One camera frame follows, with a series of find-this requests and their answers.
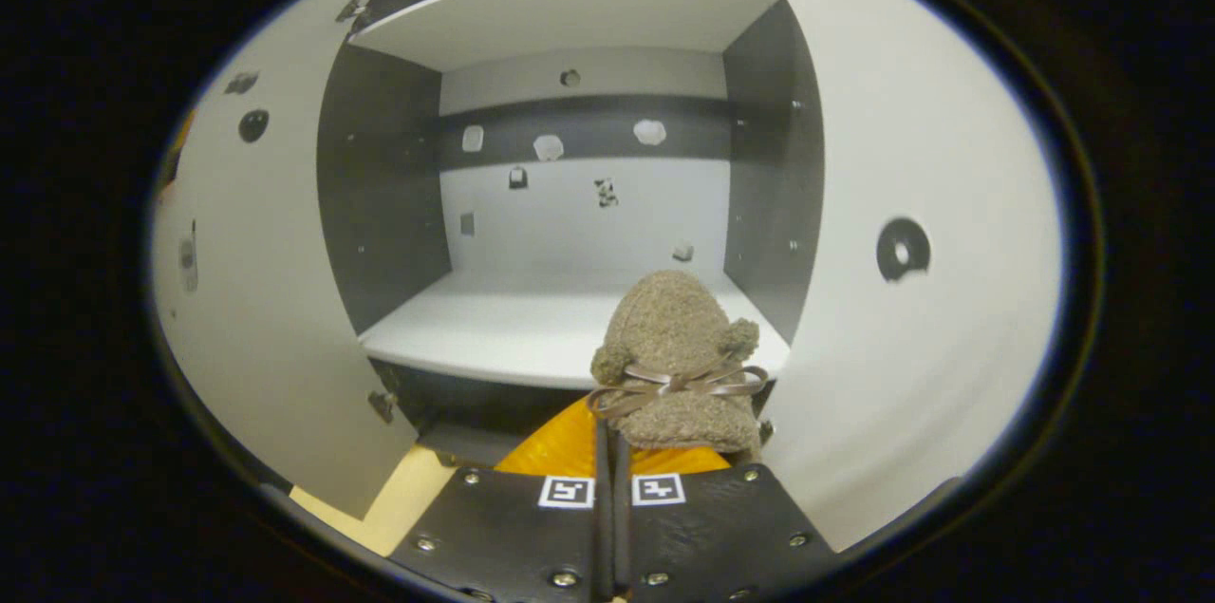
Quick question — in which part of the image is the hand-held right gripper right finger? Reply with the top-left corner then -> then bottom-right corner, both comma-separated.
612,432 -> 844,603

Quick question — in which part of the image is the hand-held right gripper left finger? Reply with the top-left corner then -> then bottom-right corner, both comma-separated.
387,392 -> 614,603

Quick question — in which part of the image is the brown fuzzy shoe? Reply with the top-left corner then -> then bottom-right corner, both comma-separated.
586,269 -> 772,457

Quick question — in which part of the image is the white shoe cabinet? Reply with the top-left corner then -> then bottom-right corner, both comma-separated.
316,0 -> 829,466

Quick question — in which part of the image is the white cabinet door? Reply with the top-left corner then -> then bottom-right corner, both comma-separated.
738,0 -> 1066,555
150,0 -> 425,520

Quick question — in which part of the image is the white cabinet shelf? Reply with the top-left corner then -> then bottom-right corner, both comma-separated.
347,0 -> 785,72

